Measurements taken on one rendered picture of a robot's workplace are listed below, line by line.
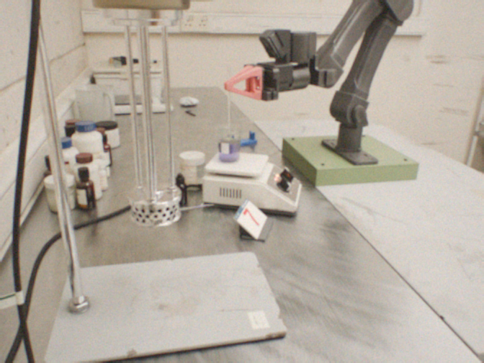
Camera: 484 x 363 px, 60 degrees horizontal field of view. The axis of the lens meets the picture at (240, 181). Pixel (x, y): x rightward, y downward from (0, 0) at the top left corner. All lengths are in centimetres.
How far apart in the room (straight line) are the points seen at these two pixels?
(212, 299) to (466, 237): 51
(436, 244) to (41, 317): 67
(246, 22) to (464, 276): 183
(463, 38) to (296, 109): 111
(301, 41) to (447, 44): 205
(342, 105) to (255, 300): 62
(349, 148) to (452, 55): 192
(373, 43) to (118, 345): 87
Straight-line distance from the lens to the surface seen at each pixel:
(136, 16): 46
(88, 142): 108
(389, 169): 111
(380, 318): 64
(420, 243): 85
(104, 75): 200
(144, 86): 48
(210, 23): 231
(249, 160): 92
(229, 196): 87
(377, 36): 112
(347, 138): 112
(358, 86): 109
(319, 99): 258
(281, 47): 93
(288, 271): 70
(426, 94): 292
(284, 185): 88
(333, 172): 104
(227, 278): 66
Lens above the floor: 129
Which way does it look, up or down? 22 degrees down
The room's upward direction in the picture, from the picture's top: 1 degrees clockwise
